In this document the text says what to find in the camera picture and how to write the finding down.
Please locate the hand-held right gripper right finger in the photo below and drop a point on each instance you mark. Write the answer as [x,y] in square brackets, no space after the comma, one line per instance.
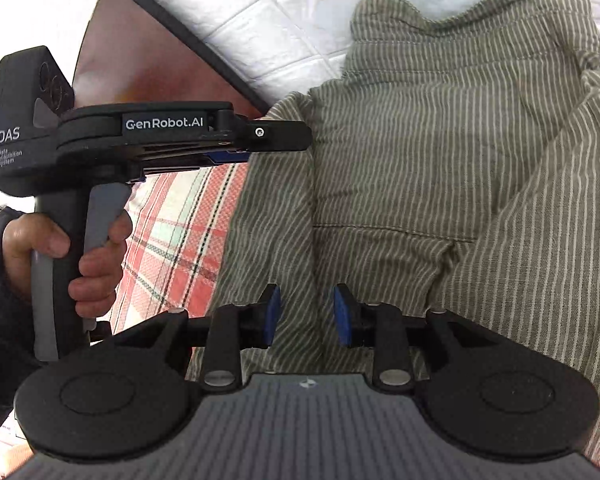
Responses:
[342,315]

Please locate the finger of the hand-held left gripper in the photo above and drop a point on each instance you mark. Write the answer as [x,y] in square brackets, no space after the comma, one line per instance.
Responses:
[280,135]
[227,156]

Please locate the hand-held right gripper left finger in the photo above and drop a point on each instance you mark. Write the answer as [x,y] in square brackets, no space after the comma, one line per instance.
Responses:
[272,315]

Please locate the grey-green striped shirt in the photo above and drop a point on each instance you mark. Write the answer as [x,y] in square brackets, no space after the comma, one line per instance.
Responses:
[405,160]

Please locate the person's left hand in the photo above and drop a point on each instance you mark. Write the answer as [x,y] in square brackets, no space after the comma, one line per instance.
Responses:
[97,280]

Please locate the red plaid bed sheet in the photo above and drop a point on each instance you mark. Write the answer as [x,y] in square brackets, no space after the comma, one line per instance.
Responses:
[180,240]

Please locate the brown wooden headboard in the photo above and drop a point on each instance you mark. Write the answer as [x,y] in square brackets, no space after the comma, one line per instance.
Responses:
[145,60]

